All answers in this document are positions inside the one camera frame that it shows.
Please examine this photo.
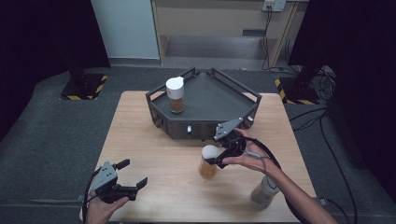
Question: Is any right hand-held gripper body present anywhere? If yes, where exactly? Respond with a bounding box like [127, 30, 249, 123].
[213, 117, 248, 159]

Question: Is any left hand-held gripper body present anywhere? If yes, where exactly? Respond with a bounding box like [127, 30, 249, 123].
[89, 161, 139, 204]

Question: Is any orange spice jar white lid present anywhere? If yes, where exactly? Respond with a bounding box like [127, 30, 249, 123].
[199, 144, 219, 180]

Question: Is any dark grey corner rack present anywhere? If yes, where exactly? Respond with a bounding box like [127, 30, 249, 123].
[145, 66, 262, 143]

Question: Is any beige spice jar white lid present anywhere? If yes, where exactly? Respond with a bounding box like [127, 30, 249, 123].
[250, 175, 281, 209]

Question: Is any brown spice jar flip lid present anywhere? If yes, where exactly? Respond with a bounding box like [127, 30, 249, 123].
[165, 76, 185, 114]

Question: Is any person's right hand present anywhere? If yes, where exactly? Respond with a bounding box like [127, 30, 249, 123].
[221, 127, 281, 179]

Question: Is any person's left hand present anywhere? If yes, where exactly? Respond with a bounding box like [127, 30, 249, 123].
[78, 190, 130, 224]

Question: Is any black stand with striped base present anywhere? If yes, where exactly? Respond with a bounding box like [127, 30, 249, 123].
[59, 52, 109, 101]
[274, 55, 321, 105]

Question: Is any light wooden shelf unit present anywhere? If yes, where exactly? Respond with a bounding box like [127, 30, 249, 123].
[150, 0, 309, 71]

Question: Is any black curtain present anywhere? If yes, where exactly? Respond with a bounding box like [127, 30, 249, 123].
[288, 0, 396, 202]
[0, 0, 112, 139]

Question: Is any left hand-held gripper cable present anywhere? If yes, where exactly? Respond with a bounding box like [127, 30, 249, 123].
[81, 169, 102, 224]

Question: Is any hand-held gripper cable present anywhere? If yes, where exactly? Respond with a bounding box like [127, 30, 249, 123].
[244, 136, 347, 224]
[81, 169, 102, 224]

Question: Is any right hand-held gripper cable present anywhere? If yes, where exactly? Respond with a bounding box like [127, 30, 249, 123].
[244, 136, 347, 224]

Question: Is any black floor cable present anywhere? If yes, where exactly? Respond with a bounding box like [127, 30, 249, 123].
[288, 106, 359, 224]

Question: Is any black hanging power cable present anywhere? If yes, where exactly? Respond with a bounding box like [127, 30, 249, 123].
[261, 6, 275, 71]

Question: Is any tangle of cables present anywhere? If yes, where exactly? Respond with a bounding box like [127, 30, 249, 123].
[315, 65, 338, 102]

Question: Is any white wall panel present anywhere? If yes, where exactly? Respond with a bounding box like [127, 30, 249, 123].
[91, 0, 162, 60]

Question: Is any white wall socket strip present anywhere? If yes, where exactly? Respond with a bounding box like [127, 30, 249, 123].
[262, 0, 287, 13]

